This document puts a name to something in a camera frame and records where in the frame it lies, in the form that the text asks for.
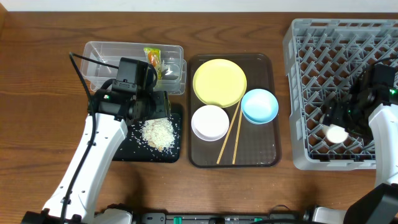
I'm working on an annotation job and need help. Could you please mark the rice food scraps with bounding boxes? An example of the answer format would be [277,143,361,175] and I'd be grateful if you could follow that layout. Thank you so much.
[130,118,177,154]

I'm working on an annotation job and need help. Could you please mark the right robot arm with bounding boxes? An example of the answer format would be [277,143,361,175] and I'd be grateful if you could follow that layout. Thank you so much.
[308,88,397,223]

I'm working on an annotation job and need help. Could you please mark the white bowl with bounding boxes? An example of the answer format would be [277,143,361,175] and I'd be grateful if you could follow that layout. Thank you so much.
[191,105,229,141]

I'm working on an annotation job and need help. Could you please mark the clear plastic waste bin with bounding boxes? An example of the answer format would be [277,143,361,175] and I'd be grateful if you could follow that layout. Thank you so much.
[80,41,187,95]

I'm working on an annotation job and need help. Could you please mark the wooden chopstick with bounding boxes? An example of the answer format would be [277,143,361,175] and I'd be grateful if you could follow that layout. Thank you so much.
[216,100,241,164]
[232,108,243,165]

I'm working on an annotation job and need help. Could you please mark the black plastic tray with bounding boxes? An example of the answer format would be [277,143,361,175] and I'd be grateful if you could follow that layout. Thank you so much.
[113,103,183,163]

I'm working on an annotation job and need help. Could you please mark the white cup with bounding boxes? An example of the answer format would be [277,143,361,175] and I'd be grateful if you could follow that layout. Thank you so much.
[323,124,349,144]

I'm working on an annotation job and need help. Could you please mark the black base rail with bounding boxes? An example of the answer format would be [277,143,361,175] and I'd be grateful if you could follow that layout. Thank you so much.
[133,212,303,224]

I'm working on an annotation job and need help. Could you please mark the grey dishwasher rack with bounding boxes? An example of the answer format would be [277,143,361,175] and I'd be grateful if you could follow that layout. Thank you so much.
[283,19,397,170]

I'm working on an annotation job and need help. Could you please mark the white tissue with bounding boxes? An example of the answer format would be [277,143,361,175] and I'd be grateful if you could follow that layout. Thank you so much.
[161,60,173,79]

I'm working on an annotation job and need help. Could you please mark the light blue bowl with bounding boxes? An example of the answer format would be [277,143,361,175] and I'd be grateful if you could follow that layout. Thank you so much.
[241,89,279,124]

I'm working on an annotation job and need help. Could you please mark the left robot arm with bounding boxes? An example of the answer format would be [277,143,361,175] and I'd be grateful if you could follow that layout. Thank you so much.
[22,89,170,223]

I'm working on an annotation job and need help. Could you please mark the yellow plate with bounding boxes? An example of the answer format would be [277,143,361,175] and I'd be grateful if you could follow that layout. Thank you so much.
[193,58,248,108]

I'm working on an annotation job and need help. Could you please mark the green snack wrapper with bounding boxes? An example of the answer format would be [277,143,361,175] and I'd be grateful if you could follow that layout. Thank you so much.
[144,47,162,80]

